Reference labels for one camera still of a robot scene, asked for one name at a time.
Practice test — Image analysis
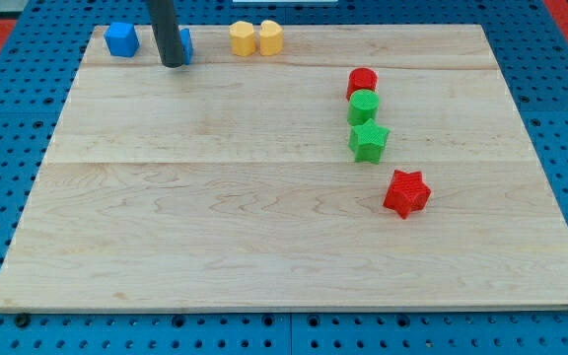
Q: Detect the green star block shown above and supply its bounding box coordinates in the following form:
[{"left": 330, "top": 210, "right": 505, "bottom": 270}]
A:
[{"left": 348, "top": 119, "right": 391, "bottom": 164}]

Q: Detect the blue triangle block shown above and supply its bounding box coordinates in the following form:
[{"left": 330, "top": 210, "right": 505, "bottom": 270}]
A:
[{"left": 179, "top": 28, "right": 193, "bottom": 65}]

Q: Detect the yellow hexagon block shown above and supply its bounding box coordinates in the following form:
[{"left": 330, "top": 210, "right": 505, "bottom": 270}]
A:
[{"left": 229, "top": 21, "right": 256, "bottom": 57}]

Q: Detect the yellow heart block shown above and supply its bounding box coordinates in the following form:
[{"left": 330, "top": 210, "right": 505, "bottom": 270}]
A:
[{"left": 259, "top": 20, "right": 284, "bottom": 56}]

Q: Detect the red cylinder block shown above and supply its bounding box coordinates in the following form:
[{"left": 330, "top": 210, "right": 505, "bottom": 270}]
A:
[{"left": 346, "top": 67, "right": 378, "bottom": 100}]

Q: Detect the light wooden board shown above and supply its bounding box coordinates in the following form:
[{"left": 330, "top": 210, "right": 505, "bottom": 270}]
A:
[{"left": 0, "top": 25, "right": 568, "bottom": 314}]

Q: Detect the red star block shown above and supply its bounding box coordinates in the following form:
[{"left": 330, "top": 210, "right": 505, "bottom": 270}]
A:
[{"left": 383, "top": 170, "right": 431, "bottom": 219}]

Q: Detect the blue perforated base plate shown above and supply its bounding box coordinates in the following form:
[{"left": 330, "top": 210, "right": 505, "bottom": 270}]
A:
[{"left": 0, "top": 0, "right": 568, "bottom": 354}]

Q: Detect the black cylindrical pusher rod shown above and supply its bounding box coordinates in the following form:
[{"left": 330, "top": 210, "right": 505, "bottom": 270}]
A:
[{"left": 146, "top": 0, "right": 184, "bottom": 68}]

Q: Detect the green cylinder block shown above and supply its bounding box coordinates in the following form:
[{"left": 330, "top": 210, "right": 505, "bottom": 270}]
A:
[{"left": 347, "top": 89, "right": 380, "bottom": 126}]

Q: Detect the blue cube block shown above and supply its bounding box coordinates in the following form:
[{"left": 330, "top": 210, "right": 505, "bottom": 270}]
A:
[{"left": 104, "top": 22, "right": 139, "bottom": 57}]

